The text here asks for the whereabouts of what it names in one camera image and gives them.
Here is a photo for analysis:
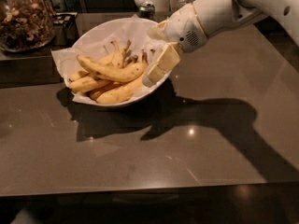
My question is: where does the front long yellow banana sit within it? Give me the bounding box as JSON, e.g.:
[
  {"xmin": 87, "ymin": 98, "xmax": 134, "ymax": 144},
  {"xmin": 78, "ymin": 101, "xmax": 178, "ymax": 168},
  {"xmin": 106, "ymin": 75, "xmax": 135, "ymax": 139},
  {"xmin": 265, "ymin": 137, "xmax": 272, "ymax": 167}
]
[{"xmin": 96, "ymin": 50, "xmax": 147, "ymax": 105}]

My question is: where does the glass jar of snacks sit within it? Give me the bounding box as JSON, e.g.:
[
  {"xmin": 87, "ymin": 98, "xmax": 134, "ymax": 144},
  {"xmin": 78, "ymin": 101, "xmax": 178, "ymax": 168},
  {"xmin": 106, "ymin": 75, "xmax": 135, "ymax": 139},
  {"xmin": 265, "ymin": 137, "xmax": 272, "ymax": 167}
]
[{"xmin": 0, "ymin": 0, "xmax": 55, "ymax": 52}]

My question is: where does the green soda can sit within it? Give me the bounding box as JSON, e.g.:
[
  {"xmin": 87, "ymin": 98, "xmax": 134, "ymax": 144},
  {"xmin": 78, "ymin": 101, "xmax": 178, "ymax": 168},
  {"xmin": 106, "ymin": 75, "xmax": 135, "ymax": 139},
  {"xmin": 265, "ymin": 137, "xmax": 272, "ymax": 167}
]
[{"xmin": 139, "ymin": 3, "xmax": 155, "ymax": 20}]

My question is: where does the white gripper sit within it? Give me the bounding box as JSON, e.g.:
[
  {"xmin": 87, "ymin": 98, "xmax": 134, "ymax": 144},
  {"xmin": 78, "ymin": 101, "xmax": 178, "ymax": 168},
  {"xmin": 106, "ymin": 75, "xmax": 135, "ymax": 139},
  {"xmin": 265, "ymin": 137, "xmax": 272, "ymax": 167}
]
[{"xmin": 142, "ymin": 4, "xmax": 208, "ymax": 87}]

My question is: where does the white bowl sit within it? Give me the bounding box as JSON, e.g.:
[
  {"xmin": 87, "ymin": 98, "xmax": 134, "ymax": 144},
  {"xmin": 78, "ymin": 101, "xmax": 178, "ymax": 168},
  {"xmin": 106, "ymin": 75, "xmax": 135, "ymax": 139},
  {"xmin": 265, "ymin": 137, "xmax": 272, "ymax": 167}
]
[{"xmin": 57, "ymin": 17, "xmax": 171, "ymax": 107}]

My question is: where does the dark orange lower banana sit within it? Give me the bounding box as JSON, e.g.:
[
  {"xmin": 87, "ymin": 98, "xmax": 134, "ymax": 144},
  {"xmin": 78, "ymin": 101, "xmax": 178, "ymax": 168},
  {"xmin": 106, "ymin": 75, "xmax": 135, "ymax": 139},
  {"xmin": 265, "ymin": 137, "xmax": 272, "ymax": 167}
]
[{"xmin": 88, "ymin": 82, "xmax": 121, "ymax": 101}]

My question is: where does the dark tray with packets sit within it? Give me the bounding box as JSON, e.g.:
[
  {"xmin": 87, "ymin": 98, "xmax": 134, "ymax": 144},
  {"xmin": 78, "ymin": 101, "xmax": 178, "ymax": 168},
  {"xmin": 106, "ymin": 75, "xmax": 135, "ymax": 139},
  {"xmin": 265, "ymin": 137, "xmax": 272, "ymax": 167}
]
[{"xmin": 53, "ymin": 13, "xmax": 79, "ymax": 48}]

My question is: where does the white paper liner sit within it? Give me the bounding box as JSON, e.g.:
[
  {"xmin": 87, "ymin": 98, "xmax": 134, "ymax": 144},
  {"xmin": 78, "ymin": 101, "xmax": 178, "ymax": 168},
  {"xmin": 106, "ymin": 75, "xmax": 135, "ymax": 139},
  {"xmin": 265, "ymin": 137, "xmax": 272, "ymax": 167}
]
[{"xmin": 52, "ymin": 16, "xmax": 164, "ymax": 107}]

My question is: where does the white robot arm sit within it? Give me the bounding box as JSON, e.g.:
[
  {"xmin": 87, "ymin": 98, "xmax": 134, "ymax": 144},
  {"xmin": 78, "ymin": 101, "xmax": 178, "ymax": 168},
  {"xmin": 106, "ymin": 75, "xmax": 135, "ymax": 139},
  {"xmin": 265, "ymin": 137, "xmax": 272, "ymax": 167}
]
[{"xmin": 142, "ymin": 0, "xmax": 299, "ymax": 87}]

